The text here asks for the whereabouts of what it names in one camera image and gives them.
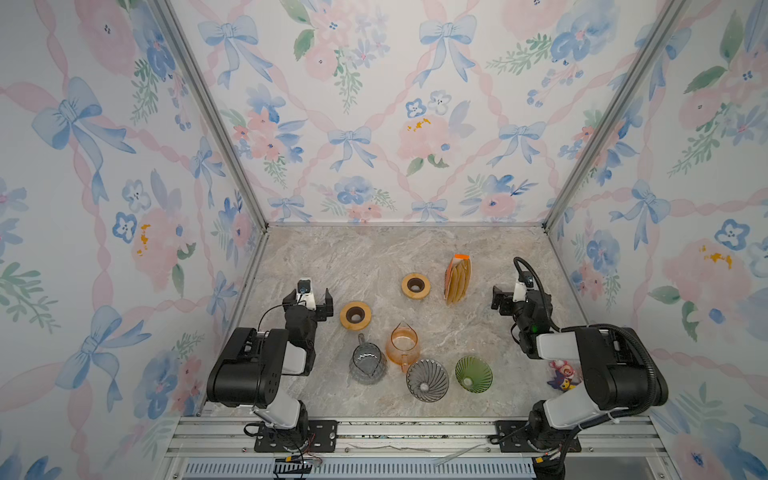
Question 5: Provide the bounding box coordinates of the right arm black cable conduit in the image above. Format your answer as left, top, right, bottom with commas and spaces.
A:
513, 256, 669, 415

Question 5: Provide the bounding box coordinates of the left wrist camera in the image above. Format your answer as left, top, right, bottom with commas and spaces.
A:
297, 278, 314, 302

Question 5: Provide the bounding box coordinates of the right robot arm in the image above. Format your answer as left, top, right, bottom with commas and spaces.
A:
489, 284, 669, 451

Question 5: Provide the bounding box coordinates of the green glass dripper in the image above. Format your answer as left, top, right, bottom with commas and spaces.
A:
455, 356, 494, 394

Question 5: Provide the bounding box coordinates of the orange glass carafe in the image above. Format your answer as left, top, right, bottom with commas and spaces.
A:
385, 322, 421, 373

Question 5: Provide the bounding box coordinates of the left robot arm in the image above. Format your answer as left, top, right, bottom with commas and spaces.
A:
206, 279, 334, 452

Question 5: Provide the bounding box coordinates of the colourful toy figure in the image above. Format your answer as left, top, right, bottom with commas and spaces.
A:
547, 360, 581, 392

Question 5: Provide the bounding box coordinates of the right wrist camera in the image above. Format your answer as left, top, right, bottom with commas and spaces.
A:
513, 271, 537, 302

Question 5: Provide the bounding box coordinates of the wooden ring holder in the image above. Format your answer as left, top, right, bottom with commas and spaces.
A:
401, 273, 431, 300
340, 301, 372, 331

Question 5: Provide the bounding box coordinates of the clear glass carafe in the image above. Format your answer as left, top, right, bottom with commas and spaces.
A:
349, 333, 387, 385

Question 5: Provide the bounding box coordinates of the clear glass dripper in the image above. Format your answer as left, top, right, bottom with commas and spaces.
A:
406, 359, 450, 403

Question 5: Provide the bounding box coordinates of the aluminium front rail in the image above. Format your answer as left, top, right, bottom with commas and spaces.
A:
155, 417, 681, 479

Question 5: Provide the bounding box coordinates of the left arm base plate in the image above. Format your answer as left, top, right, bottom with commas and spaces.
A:
244, 420, 338, 454

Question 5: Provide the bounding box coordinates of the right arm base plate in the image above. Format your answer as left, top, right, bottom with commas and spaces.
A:
488, 420, 569, 454

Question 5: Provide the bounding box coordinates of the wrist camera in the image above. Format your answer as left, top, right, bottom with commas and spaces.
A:
297, 278, 314, 302
513, 271, 537, 302

